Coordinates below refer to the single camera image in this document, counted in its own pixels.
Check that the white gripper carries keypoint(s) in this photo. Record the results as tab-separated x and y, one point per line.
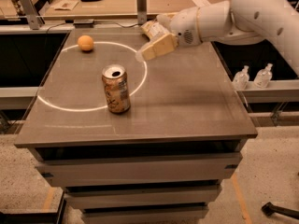
183	27

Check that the orange fruit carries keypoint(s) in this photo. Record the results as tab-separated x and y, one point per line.
85	43

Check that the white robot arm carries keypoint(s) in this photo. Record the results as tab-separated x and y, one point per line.
230	22

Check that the orange drink can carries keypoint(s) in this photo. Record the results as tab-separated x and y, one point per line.
116	90

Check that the white paper sheet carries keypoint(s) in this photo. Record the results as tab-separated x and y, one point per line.
201	3

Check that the left clear sanitizer bottle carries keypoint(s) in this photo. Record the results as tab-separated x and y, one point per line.
241	78

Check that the clear sanitizer bottle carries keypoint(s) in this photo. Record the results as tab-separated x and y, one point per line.
241	78
263	77

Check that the white paper card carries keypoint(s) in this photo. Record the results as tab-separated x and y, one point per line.
65	5

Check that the right clear sanitizer bottle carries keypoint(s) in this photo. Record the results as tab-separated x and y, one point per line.
263	77

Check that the black chair base leg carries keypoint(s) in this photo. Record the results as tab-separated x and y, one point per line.
269	209

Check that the middle metal bracket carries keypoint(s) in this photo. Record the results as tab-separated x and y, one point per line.
141	11

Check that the metal bracket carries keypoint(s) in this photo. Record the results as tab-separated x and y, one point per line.
141	11
31	15

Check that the left metal bracket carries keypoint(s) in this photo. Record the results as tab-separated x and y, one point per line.
31	15

